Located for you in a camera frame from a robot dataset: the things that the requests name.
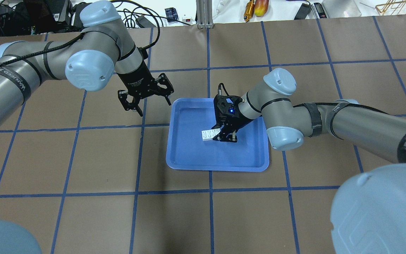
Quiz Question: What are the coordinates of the toy mango fruit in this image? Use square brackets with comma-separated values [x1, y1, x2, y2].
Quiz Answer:
[254, 0, 269, 17]

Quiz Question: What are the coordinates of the black power adapter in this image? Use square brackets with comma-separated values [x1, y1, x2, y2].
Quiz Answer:
[294, 3, 312, 20]

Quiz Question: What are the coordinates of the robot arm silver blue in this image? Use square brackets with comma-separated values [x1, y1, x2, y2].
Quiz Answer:
[210, 68, 406, 254]
[0, 1, 151, 254]

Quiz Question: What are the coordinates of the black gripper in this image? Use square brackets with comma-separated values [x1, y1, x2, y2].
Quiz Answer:
[209, 95, 253, 143]
[118, 67, 174, 117]

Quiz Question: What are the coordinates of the gold metal cylinder tool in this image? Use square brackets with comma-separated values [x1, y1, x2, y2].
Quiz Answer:
[243, 0, 255, 23]

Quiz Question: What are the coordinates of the aluminium frame post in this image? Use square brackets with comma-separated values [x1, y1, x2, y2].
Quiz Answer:
[195, 0, 214, 29]

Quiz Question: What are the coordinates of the gold wire rack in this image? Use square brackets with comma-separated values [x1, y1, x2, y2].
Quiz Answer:
[374, 0, 406, 16]

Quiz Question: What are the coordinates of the white block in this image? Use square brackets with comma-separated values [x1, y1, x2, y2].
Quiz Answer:
[201, 129, 216, 141]
[209, 128, 221, 139]

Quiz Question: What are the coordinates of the blue plastic tray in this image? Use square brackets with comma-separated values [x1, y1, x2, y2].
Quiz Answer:
[166, 98, 270, 172]

